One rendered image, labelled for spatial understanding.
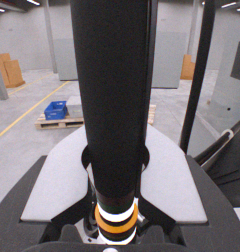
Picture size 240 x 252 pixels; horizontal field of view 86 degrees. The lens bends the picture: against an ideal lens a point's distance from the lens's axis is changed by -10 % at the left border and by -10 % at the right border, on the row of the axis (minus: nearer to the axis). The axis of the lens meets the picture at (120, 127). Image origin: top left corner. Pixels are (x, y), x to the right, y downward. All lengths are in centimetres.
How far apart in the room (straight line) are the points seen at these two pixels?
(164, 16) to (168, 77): 753
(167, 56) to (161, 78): 81
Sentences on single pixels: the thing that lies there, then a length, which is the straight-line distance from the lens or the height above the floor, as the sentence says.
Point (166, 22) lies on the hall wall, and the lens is 1278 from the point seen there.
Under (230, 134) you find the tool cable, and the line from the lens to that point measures 38.
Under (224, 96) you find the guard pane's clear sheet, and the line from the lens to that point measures 117.
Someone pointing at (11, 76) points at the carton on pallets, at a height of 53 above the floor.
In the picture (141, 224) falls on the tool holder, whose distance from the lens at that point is 20.
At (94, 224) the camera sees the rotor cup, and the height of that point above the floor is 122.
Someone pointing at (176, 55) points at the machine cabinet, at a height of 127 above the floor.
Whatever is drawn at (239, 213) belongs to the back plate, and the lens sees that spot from 47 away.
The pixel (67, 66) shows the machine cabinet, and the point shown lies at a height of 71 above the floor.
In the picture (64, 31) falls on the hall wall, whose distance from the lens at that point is 1298.
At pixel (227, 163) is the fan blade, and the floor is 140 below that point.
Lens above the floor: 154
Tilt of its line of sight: 31 degrees down
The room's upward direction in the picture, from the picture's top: straight up
